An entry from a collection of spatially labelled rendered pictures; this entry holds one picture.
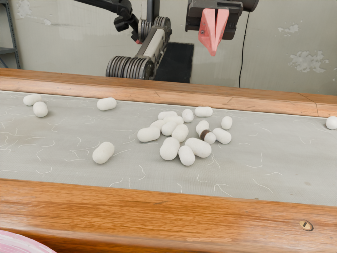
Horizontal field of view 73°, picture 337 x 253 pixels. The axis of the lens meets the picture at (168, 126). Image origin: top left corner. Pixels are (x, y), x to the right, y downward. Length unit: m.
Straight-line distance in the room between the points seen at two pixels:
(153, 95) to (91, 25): 2.07
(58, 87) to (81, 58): 2.06
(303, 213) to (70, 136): 0.29
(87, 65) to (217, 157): 2.36
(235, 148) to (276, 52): 2.21
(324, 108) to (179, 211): 0.47
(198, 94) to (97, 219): 0.38
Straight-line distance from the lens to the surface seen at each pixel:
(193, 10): 0.46
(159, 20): 0.96
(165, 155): 0.28
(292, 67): 2.61
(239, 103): 0.52
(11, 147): 0.35
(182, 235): 0.17
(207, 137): 0.33
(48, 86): 0.56
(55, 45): 2.71
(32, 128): 0.40
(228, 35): 0.50
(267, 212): 0.21
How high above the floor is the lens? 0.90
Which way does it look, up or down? 24 degrees down
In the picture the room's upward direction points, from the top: 5 degrees clockwise
